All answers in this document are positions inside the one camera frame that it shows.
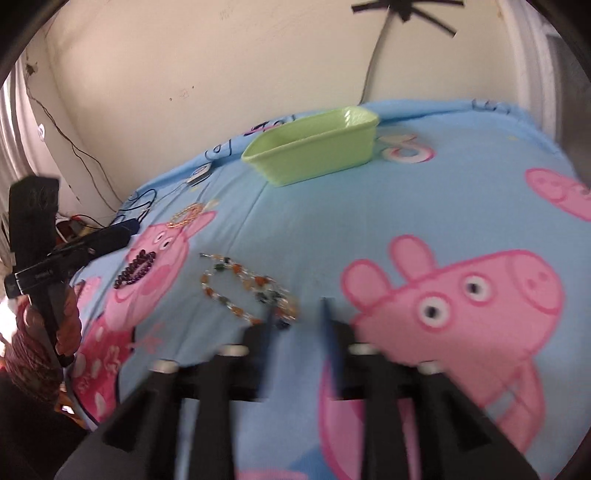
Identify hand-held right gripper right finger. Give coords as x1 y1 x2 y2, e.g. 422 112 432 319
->
318 298 542 480

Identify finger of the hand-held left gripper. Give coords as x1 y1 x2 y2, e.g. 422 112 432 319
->
54 219 140 267

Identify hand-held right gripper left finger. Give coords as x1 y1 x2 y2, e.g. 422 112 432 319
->
55 307 280 480

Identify dark purple bead bracelet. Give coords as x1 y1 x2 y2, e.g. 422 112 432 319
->
113 248 158 291

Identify multicolour stone necklace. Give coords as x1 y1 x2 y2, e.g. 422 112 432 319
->
199 251 302 330

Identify light green plastic basket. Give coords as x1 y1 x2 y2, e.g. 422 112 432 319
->
240 106 381 188

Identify person's left forearm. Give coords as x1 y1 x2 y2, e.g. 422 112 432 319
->
0 339 75 418

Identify person's left hand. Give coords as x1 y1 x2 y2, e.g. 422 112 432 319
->
17 282 84 367

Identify red and white object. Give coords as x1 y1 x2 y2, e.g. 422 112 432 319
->
55 214 101 244

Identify white pleated curtain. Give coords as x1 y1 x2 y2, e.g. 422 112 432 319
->
0 62 52 195

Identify small white device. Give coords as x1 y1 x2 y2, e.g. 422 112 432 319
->
187 163 214 186

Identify black tape strips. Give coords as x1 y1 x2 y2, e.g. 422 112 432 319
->
350 0 465 38

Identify orange crystal bead bracelet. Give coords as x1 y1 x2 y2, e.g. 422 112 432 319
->
167 202 207 228

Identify thin black cable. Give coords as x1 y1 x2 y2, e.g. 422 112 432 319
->
25 58 162 229

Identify grey wall cable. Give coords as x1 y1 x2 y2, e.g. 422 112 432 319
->
357 14 394 105

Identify white window frame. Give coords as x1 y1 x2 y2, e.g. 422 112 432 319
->
505 0 591 153

